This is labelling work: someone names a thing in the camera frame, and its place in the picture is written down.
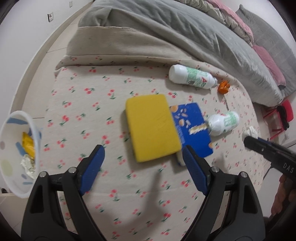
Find white tissue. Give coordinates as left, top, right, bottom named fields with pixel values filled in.
left=242, top=126, right=258, bottom=140

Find blue torn cardboard box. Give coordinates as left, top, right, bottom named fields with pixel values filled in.
left=170, top=102, right=213, bottom=158

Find white green capless bottle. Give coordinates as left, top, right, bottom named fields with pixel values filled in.
left=207, top=111, right=240, bottom=137

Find yellow sponge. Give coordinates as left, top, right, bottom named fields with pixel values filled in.
left=125, top=94, right=182, bottom=163

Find pale green paper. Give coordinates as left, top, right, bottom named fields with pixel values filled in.
left=21, top=154, right=37, bottom=179

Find yellow lemon snack bag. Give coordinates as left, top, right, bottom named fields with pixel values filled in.
left=22, top=132, right=35, bottom=159

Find orange peel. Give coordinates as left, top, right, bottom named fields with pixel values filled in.
left=218, top=81, right=231, bottom=95

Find white green yogurt bottle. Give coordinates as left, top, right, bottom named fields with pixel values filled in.
left=169, top=64, right=218, bottom=89

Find white patterned trash bin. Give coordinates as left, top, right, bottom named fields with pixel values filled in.
left=1, top=110, right=42, bottom=198

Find person's right hand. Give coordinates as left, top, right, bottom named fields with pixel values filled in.
left=271, top=174, right=295, bottom=216

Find red stool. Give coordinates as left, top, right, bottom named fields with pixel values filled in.
left=263, top=99, right=294, bottom=140

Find cherry print tablecloth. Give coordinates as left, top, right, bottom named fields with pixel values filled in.
left=40, top=27, right=264, bottom=240

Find pink pillow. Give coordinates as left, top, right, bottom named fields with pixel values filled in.
left=252, top=45, right=287, bottom=88

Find grey pillow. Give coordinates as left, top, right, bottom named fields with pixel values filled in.
left=236, top=5, right=295, bottom=97

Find grey blanket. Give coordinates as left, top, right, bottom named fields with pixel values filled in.
left=78, top=1, right=284, bottom=107

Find pink grey duvet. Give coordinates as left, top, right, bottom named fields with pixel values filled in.
left=179, top=0, right=254, bottom=47

